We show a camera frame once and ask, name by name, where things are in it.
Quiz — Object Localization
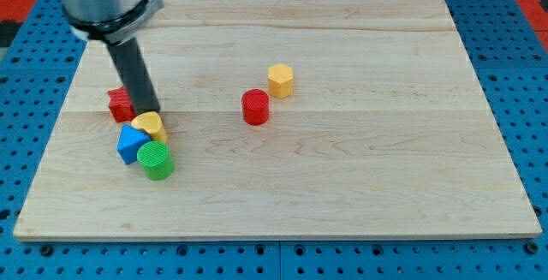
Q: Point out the red star block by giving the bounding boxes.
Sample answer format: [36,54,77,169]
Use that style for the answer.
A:
[107,86,136,122]

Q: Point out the yellow hexagon block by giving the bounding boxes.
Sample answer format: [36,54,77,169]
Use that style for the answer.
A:
[267,63,294,99]

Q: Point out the yellow heart block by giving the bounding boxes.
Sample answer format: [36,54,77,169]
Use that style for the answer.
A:
[130,111,168,144]

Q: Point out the red cylinder block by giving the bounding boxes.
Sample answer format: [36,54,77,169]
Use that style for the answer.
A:
[241,89,270,126]

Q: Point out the blue triangle block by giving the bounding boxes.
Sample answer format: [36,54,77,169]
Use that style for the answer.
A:
[116,124,151,164]

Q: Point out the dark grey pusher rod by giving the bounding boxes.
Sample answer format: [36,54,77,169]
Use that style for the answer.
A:
[107,39,160,115]

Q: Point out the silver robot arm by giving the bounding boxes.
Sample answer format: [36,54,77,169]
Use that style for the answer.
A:
[61,0,164,114]

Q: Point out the green cylinder block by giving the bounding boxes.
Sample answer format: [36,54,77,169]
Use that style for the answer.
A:
[137,140,175,181]

